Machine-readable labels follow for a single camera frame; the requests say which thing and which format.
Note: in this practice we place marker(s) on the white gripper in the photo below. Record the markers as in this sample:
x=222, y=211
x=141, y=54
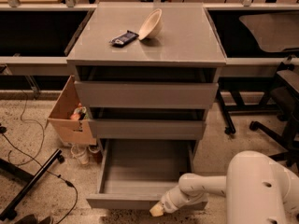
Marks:
x=168, y=202

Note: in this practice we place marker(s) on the grey bottom drawer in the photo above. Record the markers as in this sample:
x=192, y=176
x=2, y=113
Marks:
x=134, y=174

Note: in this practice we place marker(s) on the grey drawer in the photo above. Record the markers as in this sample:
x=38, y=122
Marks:
x=125, y=94
x=148, y=123
x=134, y=174

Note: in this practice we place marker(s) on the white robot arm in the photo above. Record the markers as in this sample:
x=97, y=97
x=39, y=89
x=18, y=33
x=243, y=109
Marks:
x=257, y=189

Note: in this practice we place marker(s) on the grey middle drawer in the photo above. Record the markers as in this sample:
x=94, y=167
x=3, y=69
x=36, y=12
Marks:
x=148, y=123

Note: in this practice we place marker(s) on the grey drawer cabinet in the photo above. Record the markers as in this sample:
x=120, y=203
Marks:
x=185, y=51

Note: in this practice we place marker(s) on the grey top drawer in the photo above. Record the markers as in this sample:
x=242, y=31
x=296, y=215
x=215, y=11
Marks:
x=125, y=94

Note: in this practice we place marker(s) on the cardboard box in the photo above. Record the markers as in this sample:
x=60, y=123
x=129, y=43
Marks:
x=70, y=131

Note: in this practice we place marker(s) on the black stand leg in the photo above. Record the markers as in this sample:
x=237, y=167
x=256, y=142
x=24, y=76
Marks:
x=30, y=180

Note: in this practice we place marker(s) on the black office chair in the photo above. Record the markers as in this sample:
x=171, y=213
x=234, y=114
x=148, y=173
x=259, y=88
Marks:
x=285, y=94

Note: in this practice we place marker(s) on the white bowl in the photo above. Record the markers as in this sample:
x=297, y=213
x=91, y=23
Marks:
x=152, y=25

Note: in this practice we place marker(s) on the black desk leg frame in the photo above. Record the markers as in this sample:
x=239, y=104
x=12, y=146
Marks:
x=241, y=107

